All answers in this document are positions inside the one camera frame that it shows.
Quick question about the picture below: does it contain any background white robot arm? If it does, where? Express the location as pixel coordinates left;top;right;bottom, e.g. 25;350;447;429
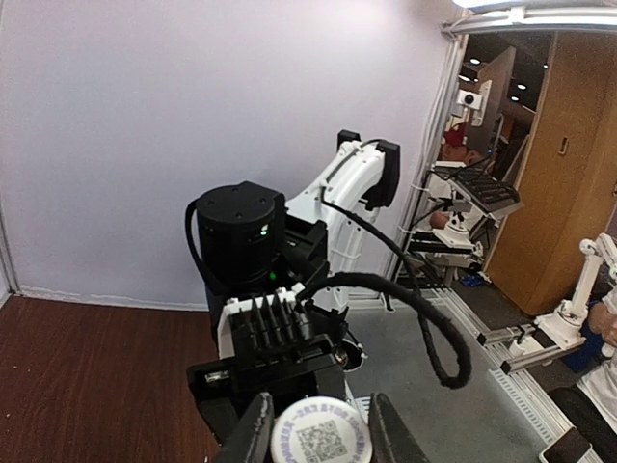
534;233;616;354

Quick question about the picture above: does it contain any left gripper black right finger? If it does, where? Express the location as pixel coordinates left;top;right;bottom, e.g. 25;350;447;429
368;393;430;463

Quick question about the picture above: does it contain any background keyboard on stand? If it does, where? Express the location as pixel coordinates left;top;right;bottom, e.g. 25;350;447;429
433;166;523;217

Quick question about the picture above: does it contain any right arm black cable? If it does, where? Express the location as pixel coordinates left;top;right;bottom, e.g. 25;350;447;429
298;138;472;391

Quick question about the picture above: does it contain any left aluminium frame post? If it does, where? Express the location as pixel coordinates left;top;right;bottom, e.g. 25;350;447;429
0;208;23;296

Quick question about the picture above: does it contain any ceiling light panel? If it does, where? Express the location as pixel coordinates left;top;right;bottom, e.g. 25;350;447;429
453;0;616;14

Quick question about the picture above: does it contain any right aluminium frame post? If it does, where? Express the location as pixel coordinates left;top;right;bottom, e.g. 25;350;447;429
385;33;469;290

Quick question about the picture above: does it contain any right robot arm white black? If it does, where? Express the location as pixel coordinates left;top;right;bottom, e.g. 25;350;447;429
185;130;400;443

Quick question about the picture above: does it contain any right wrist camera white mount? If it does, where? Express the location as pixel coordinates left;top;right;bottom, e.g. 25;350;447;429
217;283;316;360

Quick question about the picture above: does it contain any white cap of tea bottle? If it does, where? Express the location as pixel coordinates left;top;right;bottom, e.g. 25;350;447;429
270;396;373;463

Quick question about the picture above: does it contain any wooden cabinet door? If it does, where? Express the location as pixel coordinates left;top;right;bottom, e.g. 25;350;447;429
487;32;616;316

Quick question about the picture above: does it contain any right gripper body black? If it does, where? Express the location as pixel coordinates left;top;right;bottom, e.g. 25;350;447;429
187;337;346;444

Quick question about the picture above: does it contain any aluminium frame post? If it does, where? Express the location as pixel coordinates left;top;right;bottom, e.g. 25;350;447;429
385;33;469;290
0;208;23;296

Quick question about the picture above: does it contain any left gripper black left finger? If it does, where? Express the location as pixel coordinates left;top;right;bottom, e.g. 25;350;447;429
214;393;275;463

